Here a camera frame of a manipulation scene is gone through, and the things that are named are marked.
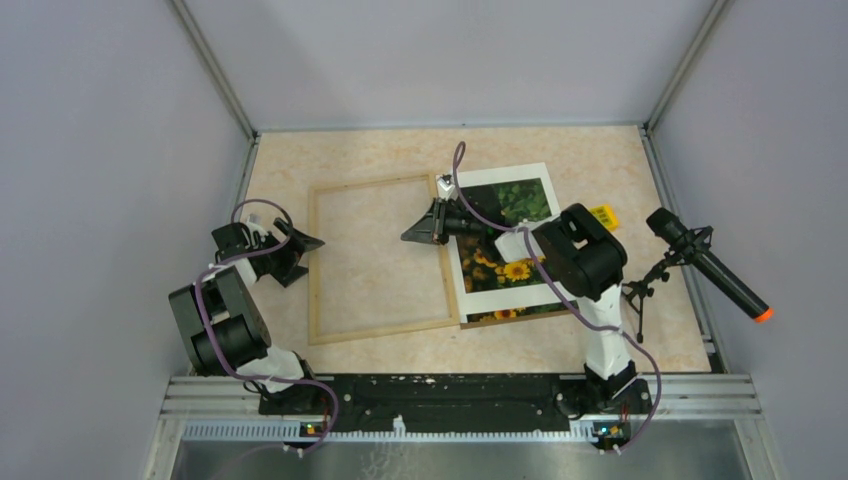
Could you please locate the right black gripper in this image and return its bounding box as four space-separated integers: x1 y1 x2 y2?
401 198 484 246

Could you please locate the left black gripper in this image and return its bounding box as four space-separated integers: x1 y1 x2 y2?
253 217 324 286

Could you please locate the light wooden picture frame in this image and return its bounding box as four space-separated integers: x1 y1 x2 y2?
307 173 462 346

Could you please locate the white matted sunflower photo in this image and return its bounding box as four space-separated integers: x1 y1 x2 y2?
446 163 563 322

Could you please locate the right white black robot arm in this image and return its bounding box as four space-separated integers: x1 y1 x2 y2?
400 198 649 415

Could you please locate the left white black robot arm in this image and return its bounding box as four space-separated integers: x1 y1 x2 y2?
168 218 325 414

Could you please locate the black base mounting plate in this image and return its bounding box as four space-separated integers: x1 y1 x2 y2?
256 374 653 433

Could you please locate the yellow calculator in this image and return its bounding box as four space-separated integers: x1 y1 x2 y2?
589 204 620 231

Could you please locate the black microphone tripod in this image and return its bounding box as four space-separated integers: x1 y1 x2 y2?
622 226 714 345

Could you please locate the black microphone orange tip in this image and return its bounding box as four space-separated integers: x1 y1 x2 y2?
646 207 774 323

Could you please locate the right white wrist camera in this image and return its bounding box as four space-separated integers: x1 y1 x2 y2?
435 174 458 202

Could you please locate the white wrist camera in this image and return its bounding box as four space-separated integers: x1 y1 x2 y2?
435 174 458 202
241 214 268 243

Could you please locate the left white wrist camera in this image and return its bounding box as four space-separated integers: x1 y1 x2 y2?
241 214 268 243

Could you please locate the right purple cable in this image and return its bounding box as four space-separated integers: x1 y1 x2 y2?
451 140 664 455

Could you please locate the brown frame backing board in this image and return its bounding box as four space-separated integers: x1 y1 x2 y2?
459 304 572 329

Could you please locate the white toothed cable rail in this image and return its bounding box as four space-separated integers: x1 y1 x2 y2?
182 418 598 444

